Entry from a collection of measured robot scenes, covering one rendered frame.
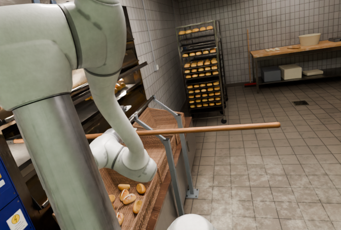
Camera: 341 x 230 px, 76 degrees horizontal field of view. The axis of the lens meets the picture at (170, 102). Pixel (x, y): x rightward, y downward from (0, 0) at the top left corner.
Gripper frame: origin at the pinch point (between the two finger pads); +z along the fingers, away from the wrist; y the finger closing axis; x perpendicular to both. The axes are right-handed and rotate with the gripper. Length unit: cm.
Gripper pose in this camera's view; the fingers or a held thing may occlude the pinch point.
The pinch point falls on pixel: (131, 118)
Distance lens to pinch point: 122.2
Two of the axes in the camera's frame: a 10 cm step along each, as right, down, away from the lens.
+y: 1.7, 9.4, 3.1
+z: 2.1, -3.4, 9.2
